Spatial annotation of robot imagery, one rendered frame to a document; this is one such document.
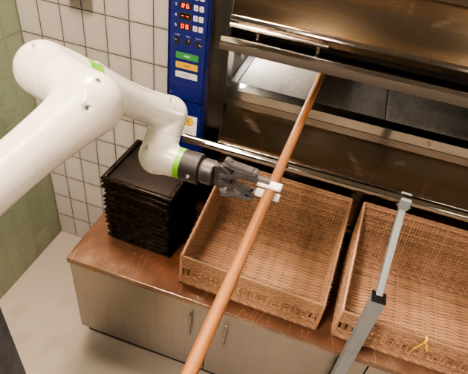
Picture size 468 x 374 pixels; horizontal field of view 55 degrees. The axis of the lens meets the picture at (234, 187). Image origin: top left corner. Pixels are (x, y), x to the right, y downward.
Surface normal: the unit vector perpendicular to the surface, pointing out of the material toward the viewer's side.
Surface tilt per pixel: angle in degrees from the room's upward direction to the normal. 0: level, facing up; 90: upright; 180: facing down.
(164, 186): 0
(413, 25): 70
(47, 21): 90
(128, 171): 0
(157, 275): 0
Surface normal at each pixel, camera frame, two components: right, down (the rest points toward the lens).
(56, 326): 0.11, -0.76
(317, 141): -0.25, 0.29
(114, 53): -0.30, 0.59
